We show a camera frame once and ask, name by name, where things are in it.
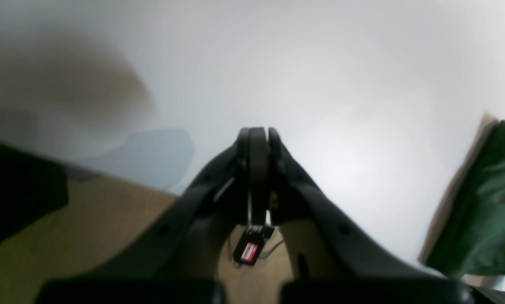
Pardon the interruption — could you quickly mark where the dark green t-shirt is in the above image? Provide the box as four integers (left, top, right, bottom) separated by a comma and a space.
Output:
426, 120, 505, 278

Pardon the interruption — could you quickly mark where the black power adapter red label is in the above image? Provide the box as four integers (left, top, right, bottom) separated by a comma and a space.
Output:
231, 225, 275, 267

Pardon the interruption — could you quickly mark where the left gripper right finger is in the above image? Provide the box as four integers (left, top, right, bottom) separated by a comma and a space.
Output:
268, 128, 475, 304

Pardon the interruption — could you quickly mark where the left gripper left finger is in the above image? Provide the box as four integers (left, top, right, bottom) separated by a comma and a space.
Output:
36, 128, 270, 304

